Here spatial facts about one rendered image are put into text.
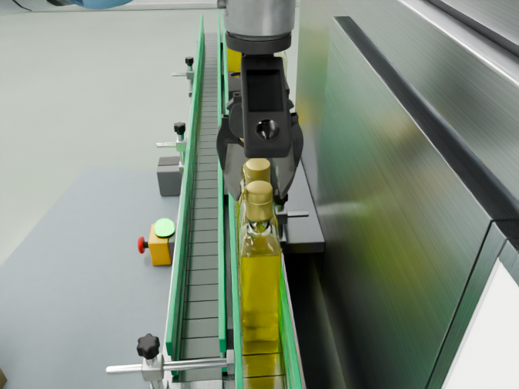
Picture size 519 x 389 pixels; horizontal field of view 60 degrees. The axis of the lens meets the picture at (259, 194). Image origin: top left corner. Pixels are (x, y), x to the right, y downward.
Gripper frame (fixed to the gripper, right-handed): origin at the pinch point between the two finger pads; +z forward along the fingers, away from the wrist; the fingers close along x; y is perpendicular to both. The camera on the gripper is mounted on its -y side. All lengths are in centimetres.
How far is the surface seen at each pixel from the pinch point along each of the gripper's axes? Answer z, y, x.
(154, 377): 20.2, -12.2, 14.7
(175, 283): 18.7, 2.9, 12.9
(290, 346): 18.7, -10.0, -3.6
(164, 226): 29.8, 30.8, 18.6
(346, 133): -5.7, 5.1, -12.0
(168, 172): 32, 56, 20
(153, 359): 17.0, -11.6, 14.5
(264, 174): -0.3, 4.3, -1.0
